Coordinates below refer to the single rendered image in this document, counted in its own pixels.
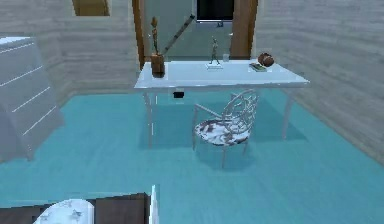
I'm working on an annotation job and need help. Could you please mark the white lattice chair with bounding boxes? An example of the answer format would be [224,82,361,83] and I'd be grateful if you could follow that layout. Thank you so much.
[191,88,260,170]

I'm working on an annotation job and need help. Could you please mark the white table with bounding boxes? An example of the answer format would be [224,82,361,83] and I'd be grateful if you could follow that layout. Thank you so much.
[133,59,311,150]

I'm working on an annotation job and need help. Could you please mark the brown potted plant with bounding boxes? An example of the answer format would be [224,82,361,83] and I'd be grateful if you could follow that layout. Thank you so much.
[149,16,167,79]

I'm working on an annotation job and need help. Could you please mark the grey figure statuette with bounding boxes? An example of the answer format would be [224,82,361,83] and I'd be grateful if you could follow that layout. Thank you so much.
[205,36,224,71]

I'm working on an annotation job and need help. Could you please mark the green book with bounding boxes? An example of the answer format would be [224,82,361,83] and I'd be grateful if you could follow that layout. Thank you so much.
[248,62,268,73]

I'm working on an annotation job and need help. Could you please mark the brown round ball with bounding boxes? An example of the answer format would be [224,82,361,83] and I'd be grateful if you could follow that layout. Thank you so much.
[257,52,275,68]

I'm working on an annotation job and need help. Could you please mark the brown wooden door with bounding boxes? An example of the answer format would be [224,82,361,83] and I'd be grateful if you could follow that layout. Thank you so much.
[229,0,259,60]

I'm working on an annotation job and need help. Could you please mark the black television set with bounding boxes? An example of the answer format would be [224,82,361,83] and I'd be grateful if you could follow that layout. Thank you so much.
[195,0,235,24]

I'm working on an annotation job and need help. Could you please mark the brown framed picture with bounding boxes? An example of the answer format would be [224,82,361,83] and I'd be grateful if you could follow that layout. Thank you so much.
[71,0,111,17]

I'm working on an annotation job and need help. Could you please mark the white star pillow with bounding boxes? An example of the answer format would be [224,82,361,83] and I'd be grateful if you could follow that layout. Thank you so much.
[33,198,96,224]

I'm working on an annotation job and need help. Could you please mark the white chest of drawers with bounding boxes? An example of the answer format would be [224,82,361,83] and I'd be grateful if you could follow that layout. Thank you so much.
[0,35,66,164]

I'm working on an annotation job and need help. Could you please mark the brown bed with white frame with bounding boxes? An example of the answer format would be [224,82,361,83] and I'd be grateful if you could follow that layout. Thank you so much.
[0,184,160,224]

